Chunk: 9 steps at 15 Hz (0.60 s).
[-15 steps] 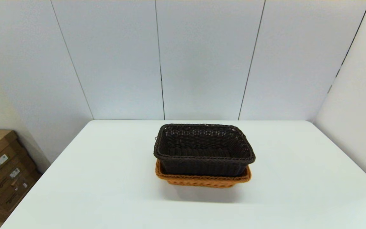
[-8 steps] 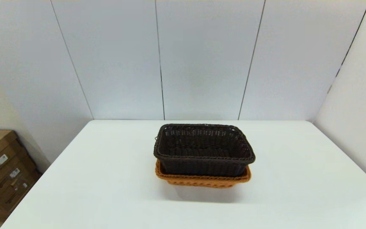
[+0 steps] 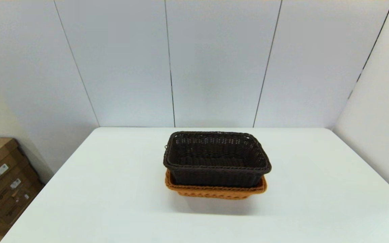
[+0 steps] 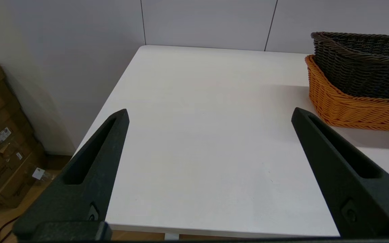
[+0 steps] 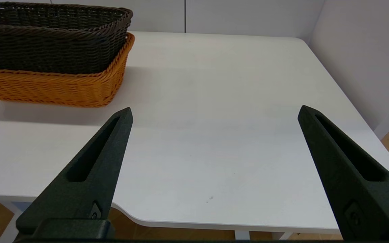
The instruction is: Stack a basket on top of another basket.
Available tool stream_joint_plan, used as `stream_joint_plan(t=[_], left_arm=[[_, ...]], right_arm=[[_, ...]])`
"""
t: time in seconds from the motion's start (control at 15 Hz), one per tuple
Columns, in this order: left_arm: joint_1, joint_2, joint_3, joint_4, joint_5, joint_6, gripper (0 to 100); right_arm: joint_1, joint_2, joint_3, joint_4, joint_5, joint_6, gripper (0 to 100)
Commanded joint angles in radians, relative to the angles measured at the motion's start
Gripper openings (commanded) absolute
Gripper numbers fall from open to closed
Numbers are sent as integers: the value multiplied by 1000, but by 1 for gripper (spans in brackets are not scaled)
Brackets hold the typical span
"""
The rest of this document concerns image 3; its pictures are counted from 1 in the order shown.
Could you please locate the dark brown wicker basket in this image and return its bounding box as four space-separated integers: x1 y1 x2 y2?
163 131 272 188

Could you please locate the orange wicker basket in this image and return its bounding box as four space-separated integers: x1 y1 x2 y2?
164 169 268 200

